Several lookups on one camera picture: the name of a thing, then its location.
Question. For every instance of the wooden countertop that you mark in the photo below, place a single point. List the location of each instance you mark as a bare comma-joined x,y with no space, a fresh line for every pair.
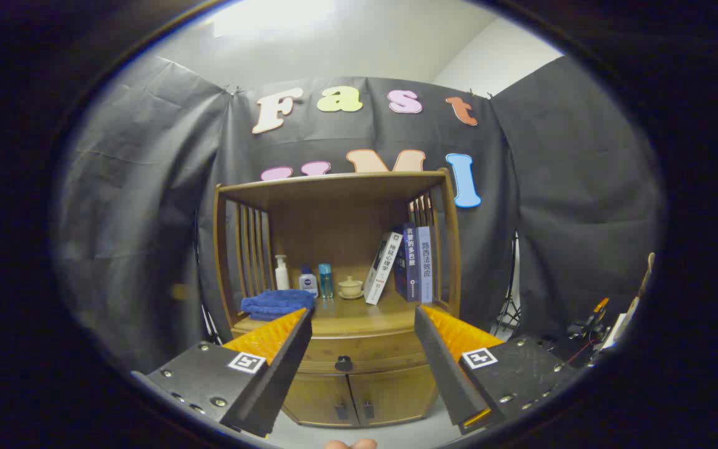
359,315

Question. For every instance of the wooden cabinet door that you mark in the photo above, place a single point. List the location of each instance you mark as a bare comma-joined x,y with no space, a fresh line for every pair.
315,399
396,393

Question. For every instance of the cream lidded teacup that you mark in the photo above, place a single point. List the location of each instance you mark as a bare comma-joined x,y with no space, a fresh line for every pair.
351,288

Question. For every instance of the clear blue bottle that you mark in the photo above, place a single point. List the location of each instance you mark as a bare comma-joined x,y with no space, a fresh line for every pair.
326,282

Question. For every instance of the black tripod stand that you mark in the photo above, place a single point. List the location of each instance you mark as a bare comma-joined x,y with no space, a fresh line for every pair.
209,327
508,315

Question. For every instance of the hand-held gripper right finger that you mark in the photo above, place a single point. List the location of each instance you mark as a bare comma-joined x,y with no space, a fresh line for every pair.
443,368

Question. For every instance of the white pump bottle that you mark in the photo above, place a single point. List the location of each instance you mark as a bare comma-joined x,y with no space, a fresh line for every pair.
282,277

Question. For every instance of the folded blue towel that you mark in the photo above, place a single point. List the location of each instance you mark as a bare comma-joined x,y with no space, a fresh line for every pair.
275,304

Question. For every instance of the light blue book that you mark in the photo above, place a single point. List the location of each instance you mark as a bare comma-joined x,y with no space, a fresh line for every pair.
425,265

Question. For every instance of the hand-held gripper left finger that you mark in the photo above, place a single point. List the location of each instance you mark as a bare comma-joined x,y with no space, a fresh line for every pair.
284,368

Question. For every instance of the white book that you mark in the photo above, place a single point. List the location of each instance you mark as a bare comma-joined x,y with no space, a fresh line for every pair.
384,268

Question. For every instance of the wooden drawer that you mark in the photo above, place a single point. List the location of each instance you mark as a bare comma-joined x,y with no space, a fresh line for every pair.
378,349

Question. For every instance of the white bottle with blue cap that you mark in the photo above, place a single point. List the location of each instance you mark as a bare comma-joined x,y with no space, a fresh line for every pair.
308,284

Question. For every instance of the black drawer knob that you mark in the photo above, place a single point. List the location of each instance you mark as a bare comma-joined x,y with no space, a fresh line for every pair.
343,363

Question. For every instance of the wooden cabinet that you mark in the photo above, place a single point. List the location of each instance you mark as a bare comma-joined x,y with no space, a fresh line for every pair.
334,231

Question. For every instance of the dark blue book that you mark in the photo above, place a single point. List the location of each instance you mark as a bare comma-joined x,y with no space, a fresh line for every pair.
410,262

